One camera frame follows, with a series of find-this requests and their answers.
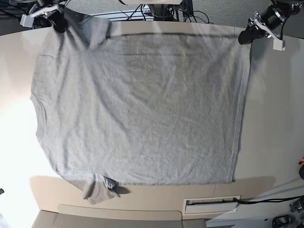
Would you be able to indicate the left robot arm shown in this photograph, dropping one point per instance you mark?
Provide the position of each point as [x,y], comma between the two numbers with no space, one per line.
[270,23]

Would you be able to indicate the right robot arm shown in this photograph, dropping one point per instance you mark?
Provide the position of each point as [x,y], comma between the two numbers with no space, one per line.
[42,6]

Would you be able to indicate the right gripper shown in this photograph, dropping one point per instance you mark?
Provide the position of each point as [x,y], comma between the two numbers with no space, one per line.
[57,19]

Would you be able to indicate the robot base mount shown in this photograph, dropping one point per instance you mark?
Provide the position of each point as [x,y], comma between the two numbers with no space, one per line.
[164,12]

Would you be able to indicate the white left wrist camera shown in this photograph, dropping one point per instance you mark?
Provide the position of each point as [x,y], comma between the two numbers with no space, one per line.
[279,45]

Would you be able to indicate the black device bottom right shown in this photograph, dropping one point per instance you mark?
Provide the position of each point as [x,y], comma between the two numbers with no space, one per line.
[282,221]

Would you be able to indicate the orange black object right edge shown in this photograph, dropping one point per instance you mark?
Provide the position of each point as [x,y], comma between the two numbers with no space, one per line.
[301,161]

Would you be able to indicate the grey T-shirt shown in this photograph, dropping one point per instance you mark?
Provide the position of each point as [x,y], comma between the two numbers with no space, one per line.
[150,109]

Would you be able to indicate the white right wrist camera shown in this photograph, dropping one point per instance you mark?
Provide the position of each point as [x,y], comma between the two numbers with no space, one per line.
[26,21]

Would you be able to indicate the white table cable grommet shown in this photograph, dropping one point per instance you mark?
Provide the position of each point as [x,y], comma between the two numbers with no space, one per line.
[208,206]

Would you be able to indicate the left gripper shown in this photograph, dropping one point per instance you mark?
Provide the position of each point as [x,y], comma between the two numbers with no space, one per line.
[251,33]

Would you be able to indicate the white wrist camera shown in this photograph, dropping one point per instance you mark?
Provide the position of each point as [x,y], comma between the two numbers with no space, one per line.
[26,21]
[279,45]

